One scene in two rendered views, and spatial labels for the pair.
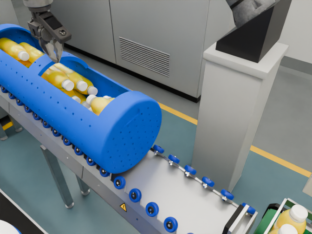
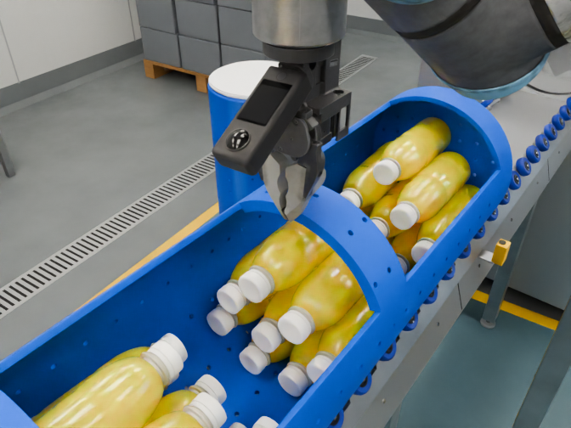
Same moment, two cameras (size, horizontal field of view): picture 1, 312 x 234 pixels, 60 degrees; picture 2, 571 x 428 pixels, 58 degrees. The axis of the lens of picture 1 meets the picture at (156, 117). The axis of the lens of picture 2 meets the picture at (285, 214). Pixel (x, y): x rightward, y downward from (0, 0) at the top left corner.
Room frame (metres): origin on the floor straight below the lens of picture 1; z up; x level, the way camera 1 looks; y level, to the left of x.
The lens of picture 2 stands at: (0.85, -0.13, 1.59)
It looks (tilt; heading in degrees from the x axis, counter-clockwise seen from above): 36 degrees down; 86
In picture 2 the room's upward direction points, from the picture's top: straight up
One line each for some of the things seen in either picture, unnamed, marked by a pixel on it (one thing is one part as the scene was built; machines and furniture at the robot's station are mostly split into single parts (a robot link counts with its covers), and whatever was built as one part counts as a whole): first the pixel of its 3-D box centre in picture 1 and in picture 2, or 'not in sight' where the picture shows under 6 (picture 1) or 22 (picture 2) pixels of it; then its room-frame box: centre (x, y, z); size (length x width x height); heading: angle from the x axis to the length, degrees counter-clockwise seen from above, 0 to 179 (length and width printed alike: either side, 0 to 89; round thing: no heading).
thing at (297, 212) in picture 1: (299, 212); not in sight; (0.36, -0.37, 1.09); 0.04 x 0.04 x 0.02
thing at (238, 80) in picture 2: not in sight; (257, 78); (0.87, 1.31, 1.03); 0.28 x 0.28 x 0.01
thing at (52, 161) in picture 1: (59, 178); not in sight; (1.01, 0.61, 0.31); 0.06 x 0.06 x 0.63; 49
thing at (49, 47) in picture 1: (48, 51); (287, 177); (0.89, 0.39, 1.27); 0.06 x 0.03 x 0.09; 49
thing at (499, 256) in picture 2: not in sight; (487, 246); (1.31, 0.65, 0.92); 0.08 x 0.03 x 0.05; 139
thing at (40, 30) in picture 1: (42, 21); (302, 93); (0.90, 0.39, 1.37); 0.09 x 0.08 x 0.12; 49
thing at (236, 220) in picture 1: (232, 226); not in sight; (0.37, -0.22, 0.99); 0.10 x 0.02 x 0.12; 139
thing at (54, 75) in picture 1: (54, 75); (301, 245); (0.91, 0.41, 1.15); 0.19 x 0.07 x 0.07; 49
